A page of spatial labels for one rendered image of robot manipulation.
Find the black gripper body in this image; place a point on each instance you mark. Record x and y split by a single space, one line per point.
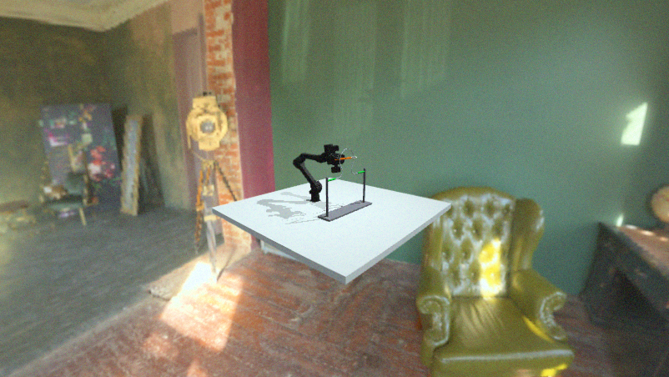
333 148

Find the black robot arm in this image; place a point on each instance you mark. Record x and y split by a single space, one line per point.
315 186

